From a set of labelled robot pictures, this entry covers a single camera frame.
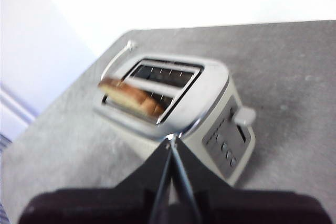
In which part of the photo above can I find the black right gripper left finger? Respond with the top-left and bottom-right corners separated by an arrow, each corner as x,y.
17,136 -> 175,224

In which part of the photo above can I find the cream toaster lever knob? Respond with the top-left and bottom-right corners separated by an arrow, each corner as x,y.
235,107 -> 257,127

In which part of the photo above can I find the brown-crusted bread slice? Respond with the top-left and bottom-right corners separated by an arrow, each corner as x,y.
98,77 -> 166,119

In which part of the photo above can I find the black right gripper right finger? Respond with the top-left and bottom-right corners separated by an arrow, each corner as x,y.
170,133 -> 334,224

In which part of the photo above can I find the cream two-slot toaster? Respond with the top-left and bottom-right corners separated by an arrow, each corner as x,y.
93,55 -> 257,187

